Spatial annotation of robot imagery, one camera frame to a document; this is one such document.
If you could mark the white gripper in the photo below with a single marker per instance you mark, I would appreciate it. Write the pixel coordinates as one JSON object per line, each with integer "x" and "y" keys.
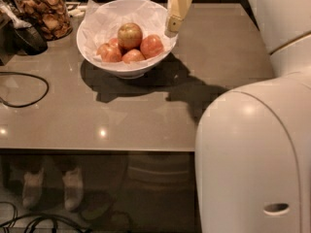
{"x": 176, "y": 12}

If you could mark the yellow-green apple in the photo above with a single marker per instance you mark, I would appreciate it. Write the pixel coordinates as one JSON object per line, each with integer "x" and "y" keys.
{"x": 130, "y": 36}

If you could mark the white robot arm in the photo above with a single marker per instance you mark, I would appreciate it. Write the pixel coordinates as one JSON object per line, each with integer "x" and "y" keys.
{"x": 253, "y": 143}

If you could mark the red apple right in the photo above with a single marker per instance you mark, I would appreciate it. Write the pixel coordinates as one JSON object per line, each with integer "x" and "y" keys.
{"x": 151, "y": 46}

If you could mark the red apple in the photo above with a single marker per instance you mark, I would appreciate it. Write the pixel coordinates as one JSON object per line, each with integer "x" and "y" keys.
{"x": 114, "y": 42}
{"x": 133, "y": 56}
{"x": 109, "y": 53}
{"x": 151, "y": 46}

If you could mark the red apple front centre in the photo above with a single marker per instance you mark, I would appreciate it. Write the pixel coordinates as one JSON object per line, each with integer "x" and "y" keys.
{"x": 133, "y": 56}

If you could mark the red apple back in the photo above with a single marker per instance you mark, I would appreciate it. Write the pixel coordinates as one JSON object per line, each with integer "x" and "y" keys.
{"x": 114, "y": 42}

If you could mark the white paper bowl liner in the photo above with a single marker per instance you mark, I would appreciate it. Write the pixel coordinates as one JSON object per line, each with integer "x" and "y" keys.
{"x": 100, "y": 26}

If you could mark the red apple left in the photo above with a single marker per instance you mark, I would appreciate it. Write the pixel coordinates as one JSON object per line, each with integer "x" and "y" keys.
{"x": 109, "y": 53}

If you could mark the small items behind bowl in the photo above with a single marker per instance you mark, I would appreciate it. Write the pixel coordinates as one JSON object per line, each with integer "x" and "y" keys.
{"x": 76, "y": 9}

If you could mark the glass jar of dried chips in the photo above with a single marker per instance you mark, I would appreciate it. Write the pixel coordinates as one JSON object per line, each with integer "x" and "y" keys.
{"x": 50, "y": 15}

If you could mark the black appliance with cloth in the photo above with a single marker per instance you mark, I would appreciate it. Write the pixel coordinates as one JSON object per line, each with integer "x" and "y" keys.
{"x": 27, "y": 37}

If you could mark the right white sock foot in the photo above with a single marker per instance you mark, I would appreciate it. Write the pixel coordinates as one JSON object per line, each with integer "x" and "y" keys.
{"x": 73, "y": 189}

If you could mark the white sock foot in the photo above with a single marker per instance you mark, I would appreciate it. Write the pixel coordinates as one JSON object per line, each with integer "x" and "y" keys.
{"x": 73, "y": 189}
{"x": 32, "y": 188}

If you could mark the left white sock foot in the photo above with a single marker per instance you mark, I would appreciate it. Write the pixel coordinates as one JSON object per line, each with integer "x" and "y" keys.
{"x": 32, "y": 188}

